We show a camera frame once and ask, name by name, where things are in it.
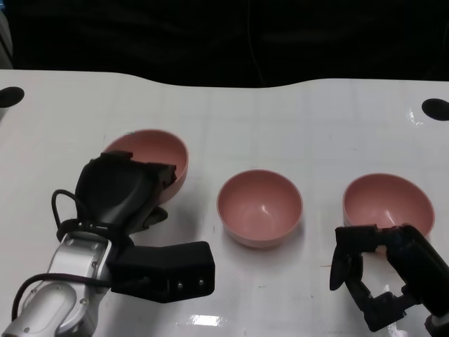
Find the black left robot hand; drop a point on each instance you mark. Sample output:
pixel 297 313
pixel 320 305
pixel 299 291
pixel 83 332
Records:
pixel 115 189

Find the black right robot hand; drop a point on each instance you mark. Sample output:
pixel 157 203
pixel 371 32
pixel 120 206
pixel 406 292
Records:
pixel 414 259

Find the pink plastic bowl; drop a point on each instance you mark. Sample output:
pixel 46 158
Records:
pixel 154 147
pixel 386 200
pixel 259 207

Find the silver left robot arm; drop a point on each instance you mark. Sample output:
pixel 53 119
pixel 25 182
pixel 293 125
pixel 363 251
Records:
pixel 77 259

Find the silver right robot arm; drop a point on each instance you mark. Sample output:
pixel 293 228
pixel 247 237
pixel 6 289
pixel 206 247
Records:
pixel 438 326

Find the black cloth backdrop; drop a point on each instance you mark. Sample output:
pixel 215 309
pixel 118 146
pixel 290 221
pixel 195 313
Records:
pixel 140 35

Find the grey white panel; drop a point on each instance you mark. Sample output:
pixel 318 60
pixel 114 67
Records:
pixel 4 42

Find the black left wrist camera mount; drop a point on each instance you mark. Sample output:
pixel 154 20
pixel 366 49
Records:
pixel 168 267

